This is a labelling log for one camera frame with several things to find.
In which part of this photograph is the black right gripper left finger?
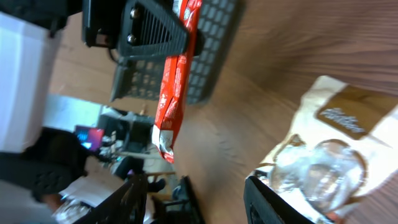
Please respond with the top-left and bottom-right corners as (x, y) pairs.
(117, 0), (190, 60)

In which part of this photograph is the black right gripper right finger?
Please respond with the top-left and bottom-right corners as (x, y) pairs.
(243, 176), (313, 224)

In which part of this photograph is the red coffee stick sachet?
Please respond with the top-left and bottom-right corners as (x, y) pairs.
(152, 0), (203, 164)

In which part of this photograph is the beige nut pouch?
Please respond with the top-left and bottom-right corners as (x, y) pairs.
(248, 76), (397, 223)

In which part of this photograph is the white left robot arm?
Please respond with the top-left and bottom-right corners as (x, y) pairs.
(1, 0), (85, 195)

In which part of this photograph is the grey plastic mesh basket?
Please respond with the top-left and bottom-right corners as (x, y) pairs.
(111, 0), (244, 105)

